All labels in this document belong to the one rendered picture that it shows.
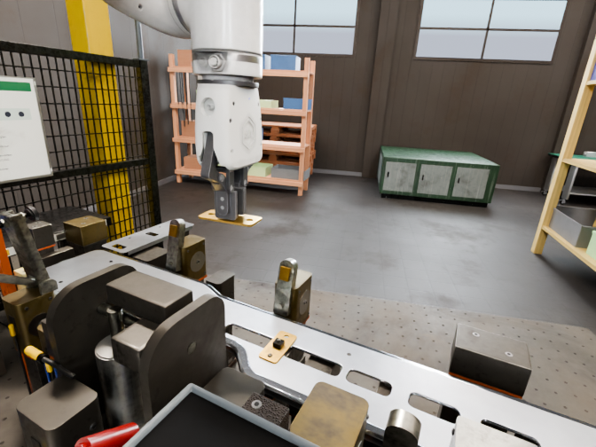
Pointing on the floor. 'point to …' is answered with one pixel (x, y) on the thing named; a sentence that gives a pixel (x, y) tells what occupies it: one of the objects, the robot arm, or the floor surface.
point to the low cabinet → (436, 176)
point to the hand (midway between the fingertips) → (231, 201)
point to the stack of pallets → (279, 131)
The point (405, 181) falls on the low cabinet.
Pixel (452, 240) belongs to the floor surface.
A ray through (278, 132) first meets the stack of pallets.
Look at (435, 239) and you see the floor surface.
